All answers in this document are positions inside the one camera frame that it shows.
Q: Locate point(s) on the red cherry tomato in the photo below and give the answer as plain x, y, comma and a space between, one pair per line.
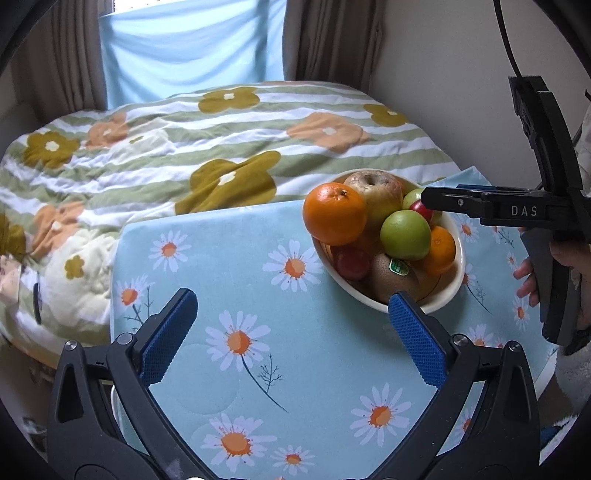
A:
353, 264
422, 212

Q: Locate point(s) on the orange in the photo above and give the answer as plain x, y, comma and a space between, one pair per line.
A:
334, 213
441, 251

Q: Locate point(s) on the yellow apple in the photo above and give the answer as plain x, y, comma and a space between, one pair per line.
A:
381, 191

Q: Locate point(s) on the small green apple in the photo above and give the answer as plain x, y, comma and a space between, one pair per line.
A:
411, 199

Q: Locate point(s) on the light blue window curtain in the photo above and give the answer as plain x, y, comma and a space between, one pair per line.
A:
194, 50

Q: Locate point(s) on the striped floral blanket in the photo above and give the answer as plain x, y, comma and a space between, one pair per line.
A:
184, 134

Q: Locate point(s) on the brown curtain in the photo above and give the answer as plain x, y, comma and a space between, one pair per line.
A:
60, 55
332, 41

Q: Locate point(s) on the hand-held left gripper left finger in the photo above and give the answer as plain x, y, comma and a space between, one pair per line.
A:
168, 337

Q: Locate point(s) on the brown kiwi with green sticker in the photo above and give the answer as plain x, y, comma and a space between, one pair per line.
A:
388, 284

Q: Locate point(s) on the cream fleece cloth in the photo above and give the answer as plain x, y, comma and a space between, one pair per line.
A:
87, 272

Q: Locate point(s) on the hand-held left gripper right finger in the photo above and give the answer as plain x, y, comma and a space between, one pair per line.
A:
418, 341

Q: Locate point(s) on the light blue daisy tablecloth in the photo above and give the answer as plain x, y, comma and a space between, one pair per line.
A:
258, 300

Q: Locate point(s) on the cream ceramic bowl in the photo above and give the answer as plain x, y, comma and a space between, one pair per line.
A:
455, 281

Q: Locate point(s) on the person's right hand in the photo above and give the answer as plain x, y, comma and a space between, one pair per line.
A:
526, 281

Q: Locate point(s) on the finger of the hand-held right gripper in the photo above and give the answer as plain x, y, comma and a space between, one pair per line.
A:
452, 199
475, 187

